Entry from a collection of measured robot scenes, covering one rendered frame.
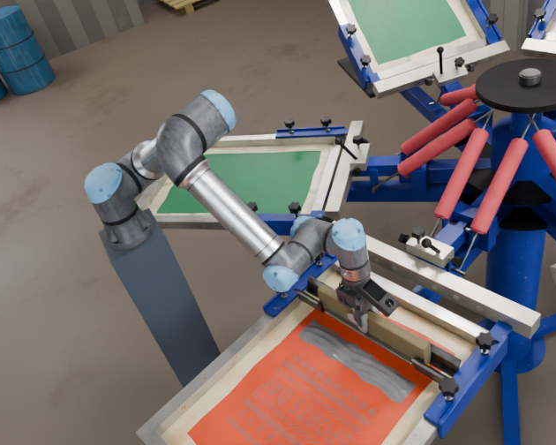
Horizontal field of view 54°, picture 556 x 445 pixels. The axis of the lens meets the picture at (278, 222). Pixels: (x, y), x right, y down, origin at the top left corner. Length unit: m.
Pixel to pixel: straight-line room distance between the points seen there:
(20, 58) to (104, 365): 4.38
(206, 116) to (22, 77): 5.62
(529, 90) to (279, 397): 1.15
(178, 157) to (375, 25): 1.49
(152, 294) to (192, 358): 0.37
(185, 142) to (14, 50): 5.58
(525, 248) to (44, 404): 2.40
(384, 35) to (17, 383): 2.58
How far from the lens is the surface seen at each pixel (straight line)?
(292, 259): 1.27
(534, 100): 1.78
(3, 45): 6.77
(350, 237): 1.26
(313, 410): 1.47
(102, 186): 1.61
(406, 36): 2.54
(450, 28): 2.60
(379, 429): 1.43
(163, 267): 1.77
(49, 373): 3.30
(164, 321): 1.91
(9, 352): 3.57
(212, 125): 1.32
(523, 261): 2.21
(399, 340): 1.45
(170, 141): 1.27
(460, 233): 1.71
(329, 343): 1.57
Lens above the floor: 2.21
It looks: 39 degrees down
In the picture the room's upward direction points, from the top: 16 degrees counter-clockwise
